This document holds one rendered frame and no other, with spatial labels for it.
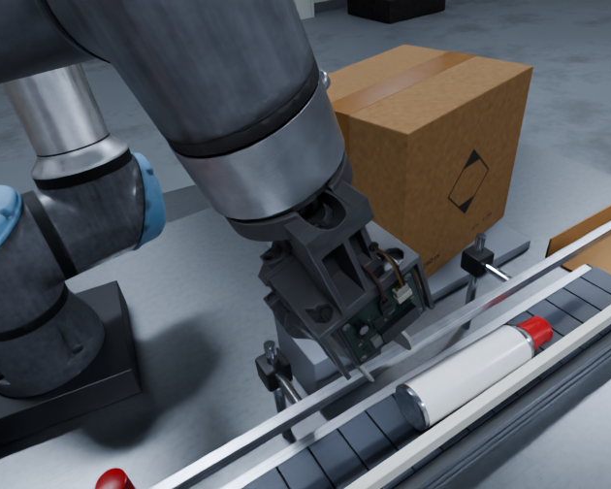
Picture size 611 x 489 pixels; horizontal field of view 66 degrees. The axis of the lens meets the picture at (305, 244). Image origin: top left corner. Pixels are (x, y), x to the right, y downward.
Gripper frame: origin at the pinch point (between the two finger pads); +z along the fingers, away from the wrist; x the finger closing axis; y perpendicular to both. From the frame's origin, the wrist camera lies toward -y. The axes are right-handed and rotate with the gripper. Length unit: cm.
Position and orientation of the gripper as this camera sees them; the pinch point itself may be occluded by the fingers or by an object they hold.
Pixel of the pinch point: (360, 339)
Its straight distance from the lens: 40.6
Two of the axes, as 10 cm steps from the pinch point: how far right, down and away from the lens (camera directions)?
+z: 3.5, 6.3, 6.9
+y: 5.2, 4.8, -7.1
